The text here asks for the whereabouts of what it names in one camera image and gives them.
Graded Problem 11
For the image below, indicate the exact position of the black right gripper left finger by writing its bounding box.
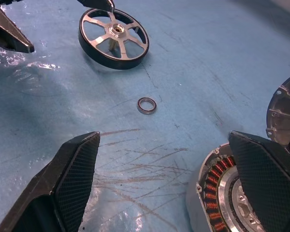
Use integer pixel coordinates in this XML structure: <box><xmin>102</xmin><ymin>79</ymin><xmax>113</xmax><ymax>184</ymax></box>
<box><xmin>0</xmin><ymin>131</ymin><xmax>101</xmax><ymax>232</ymax></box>

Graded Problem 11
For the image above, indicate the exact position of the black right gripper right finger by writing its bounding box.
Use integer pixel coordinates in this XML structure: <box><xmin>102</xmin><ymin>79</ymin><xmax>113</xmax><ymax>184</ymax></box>
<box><xmin>228</xmin><ymin>130</ymin><xmax>290</xmax><ymax>232</ymax></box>

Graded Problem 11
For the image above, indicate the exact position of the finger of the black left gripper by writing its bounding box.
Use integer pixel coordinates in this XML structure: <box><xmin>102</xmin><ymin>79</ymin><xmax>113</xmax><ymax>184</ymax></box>
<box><xmin>78</xmin><ymin>0</ymin><xmax>116</xmax><ymax>13</ymax></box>
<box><xmin>0</xmin><ymin>0</ymin><xmax>35</xmax><ymax>54</ymax></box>

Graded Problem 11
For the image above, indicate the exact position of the black rotor with silver spokes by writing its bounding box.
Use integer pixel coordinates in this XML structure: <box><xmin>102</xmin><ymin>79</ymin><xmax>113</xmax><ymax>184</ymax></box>
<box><xmin>77</xmin><ymin>8</ymin><xmax>150</xmax><ymax>71</ymax></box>

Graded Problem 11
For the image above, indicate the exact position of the grey metal housing cover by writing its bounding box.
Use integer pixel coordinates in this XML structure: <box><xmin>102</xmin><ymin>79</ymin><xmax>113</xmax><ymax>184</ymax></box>
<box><xmin>265</xmin><ymin>70</ymin><xmax>290</xmax><ymax>148</ymax></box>

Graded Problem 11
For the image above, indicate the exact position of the motor stator with copper coils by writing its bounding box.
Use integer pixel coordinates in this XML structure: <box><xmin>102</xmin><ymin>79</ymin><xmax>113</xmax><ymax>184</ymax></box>
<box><xmin>185</xmin><ymin>142</ymin><xmax>265</xmax><ymax>232</ymax></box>

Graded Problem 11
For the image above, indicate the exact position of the small metal bearing ring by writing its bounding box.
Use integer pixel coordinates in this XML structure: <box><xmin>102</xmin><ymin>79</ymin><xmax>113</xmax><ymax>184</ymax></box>
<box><xmin>136</xmin><ymin>97</ymin><xmax>154</xmax><ymax>115</ymax></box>

